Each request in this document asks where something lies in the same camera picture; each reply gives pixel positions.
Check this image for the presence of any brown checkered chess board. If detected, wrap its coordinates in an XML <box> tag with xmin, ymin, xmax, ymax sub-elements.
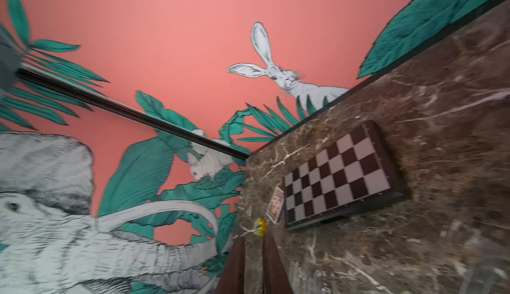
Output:
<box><xmin>283</xmin><ymin>120</ymin><xmax>411</xmax><ymax>231</ymax></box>

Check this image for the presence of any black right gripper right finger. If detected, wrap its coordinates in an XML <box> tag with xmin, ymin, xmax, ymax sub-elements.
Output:
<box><xmin>262</xmin><ymin>235</ymin><xmax>293</xmax><ymax>294</ymax></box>

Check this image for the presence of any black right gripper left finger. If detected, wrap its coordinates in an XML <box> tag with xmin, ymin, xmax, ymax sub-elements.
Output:
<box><xmin>216</xmin><ymin>237</ymin><xmax>246</xmax><ymax>294</ymax></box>

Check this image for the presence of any black frame post left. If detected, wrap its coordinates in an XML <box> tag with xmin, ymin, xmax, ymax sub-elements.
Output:
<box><xmin>16</xmin><ymin>64</ymin><xmax>249</xmax><ymax>161</ymax></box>

